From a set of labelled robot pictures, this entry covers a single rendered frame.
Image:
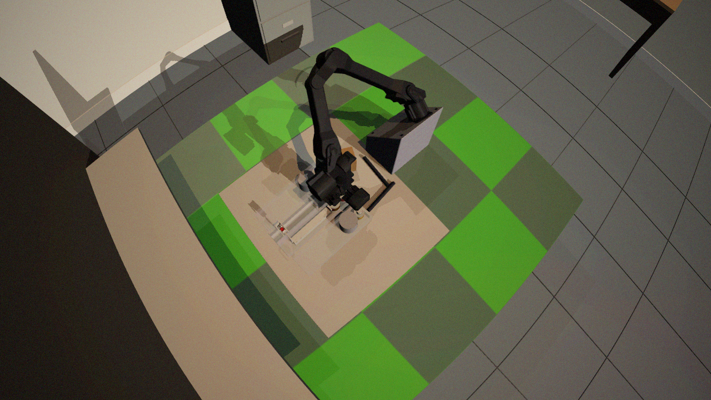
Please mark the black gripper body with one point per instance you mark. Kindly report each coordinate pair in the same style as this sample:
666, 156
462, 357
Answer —
358, 197

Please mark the black flat bar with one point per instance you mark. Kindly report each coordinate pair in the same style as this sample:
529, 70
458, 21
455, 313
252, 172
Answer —
380, 197
376, 171

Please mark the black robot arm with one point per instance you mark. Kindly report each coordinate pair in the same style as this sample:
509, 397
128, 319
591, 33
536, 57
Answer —
326, 146

